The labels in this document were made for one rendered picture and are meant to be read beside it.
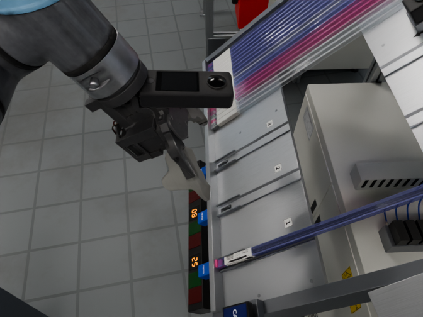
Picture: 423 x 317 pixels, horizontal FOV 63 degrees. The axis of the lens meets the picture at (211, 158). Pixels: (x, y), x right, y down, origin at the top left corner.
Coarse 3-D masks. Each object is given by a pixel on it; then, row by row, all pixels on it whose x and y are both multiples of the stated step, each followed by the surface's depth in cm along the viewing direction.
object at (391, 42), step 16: (400, 16) 59; (368, 32) 62; (384, 32) 60; (400, 32) 57; (416, 32) 55; (384, 48) 58; (400, 48) 56; (416, 48) 54; (384, 64) 56; (400, 64) 55; (416, 64) 53; (400, 80) 53; (416, 80) 52; (400, 96) 52; (416, 96) 51; (416, 112) 49; (416, 128) 49
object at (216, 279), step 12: (204, 60) 96; (204, 108) 86; (216, 168) 76; (216, 180) 74; (216, 192) 72; (216, 204) 70; (216, 216) 68; (216, 228) 67; (216, 240) 65; (216, 252) 64; (216, 276) 61; (216, 288) 59; (216, 300) 58; (216, 312) 58
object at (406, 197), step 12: (408, 192) 44; (420, 192) 43; (372, 204) 47; (384, 204) 46; (396, 204) 45; (336, 216) 50; (348, 216) 49; (360, 216) 47; (312, 228) 52; (324, 228) 50; (336, 228) 50; (276, 240) 55; (288, 240) 54; (300, 240) 53; (252, 252) 58; (264, 252) 57
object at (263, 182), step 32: (224, 128) 80; (256, 128) 72; (288, 128) 66; (224, 160) 75; (256, 160) 68; (288, 160) 62; (224, 192) 71; (256, 192) 65; (288, 192) 59; (224, 224) 67; (256, 224) 61; (288, 224) 57; (224, 256) 62; (288, 256) 54; (320, 256) 51; (224, 288) 60; (256, 288) 56; (288, 288) 52
